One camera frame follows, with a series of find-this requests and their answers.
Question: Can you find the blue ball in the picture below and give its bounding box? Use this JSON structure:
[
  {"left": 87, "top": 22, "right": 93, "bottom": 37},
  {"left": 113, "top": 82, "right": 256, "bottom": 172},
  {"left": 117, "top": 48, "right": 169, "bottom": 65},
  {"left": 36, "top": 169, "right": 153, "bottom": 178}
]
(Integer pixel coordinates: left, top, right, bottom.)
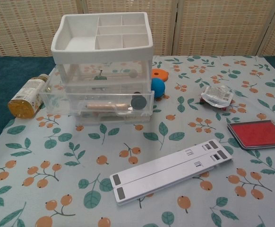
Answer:
[{"left": 151, "top": 78, "right": 166, "bottom": 98}]

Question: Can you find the amber drink bottle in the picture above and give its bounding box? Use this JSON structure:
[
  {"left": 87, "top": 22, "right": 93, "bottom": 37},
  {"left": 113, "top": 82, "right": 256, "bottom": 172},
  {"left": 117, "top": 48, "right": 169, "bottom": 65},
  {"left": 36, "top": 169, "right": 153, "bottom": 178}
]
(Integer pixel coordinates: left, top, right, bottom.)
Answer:
[{"left": 8, "top": 73, "right": 51, "bottom": 119}]

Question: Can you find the bamboo folding screen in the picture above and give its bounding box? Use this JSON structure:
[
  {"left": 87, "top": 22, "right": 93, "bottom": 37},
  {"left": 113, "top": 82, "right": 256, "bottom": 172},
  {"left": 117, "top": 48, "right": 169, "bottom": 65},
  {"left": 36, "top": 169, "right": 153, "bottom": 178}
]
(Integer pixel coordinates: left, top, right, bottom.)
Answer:
[{"left": 0, "top": 0, "right": 275, "bottom": 57}]

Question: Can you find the white folding stand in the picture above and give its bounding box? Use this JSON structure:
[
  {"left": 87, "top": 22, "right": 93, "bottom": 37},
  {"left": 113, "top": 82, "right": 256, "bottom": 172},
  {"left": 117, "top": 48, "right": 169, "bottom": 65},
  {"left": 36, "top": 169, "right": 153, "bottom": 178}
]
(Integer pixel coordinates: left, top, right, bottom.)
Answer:
[{"left": 109, "top": 139, "right": 234, "bottom": 206}]

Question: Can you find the dark grey round disc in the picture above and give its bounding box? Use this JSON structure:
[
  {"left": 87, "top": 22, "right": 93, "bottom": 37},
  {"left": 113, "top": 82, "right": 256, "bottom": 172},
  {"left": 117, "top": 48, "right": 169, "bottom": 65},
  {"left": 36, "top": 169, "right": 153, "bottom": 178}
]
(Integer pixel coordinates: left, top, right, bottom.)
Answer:
[{"left": 130, "top": 96, "right": 148, "bottom": 112}]

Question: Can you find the floral tablecloth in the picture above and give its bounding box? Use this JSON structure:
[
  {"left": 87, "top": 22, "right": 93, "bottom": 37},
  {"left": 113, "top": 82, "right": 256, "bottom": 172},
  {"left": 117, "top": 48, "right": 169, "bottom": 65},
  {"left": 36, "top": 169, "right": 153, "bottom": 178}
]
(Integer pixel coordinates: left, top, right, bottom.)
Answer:
[{"left": 0, "top": 55, "right": 275, "bottom": 227}]

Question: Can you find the clear plastic packet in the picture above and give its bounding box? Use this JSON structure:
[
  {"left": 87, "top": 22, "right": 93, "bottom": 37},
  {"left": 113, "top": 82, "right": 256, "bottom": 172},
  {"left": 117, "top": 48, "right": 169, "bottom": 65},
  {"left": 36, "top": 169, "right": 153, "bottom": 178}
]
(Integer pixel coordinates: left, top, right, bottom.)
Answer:
[{"left": 200, "top": 85, "right": 234, "bottom": 110}]

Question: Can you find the wooden stick with red band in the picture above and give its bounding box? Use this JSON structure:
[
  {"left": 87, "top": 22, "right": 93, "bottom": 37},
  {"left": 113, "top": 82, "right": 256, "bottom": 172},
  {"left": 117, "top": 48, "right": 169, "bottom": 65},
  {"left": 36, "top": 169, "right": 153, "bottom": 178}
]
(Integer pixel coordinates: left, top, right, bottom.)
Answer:
[{"left": 86, "top": 102, "right": 129, "bottom": 110}]

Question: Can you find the orange round disc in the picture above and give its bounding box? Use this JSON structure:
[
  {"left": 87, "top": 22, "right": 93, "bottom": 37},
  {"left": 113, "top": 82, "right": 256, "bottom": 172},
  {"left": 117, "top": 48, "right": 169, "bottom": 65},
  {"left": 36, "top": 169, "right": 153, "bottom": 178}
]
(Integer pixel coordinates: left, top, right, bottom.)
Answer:
[{"left": 151, "top": 68, "right": 170, "bottom": 83}]

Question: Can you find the white plastic drawer organizer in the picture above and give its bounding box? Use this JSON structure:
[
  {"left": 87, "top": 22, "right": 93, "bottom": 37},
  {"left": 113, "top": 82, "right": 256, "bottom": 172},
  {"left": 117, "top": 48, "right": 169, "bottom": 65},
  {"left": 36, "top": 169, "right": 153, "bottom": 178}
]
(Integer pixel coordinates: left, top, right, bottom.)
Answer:
[{"left": 50, "top": 12, "right": 155, "bottom": 125}]

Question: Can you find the red ink pad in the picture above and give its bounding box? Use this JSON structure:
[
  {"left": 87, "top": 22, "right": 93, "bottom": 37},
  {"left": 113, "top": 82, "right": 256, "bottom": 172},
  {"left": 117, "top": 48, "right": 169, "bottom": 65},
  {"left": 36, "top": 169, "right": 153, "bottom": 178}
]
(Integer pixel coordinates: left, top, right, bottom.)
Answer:
[{"left": 227, "top": 120, "right": 275, "bottom": 151}]

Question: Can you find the clear plastic drawer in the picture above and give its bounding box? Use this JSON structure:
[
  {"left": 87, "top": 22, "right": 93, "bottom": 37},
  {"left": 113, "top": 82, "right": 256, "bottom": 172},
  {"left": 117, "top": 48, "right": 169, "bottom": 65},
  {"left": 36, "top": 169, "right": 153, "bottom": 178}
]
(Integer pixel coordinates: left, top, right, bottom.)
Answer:
[
  {"left": 77, "top": 113, "right": 151, "bottom": 125},
  {"left": 37, "top": 81, "right": 155, "bottom": 118},
  {"left": 65, "top": 79, "right": 152, "bottom": 93}
]

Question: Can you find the small green figure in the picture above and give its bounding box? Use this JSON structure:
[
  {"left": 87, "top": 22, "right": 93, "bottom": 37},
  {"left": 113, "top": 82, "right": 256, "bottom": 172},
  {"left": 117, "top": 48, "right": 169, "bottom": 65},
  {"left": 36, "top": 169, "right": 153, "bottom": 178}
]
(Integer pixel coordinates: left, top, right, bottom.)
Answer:
[{"left": 94, "top": 69, "right": 107, "bottom": 81}]

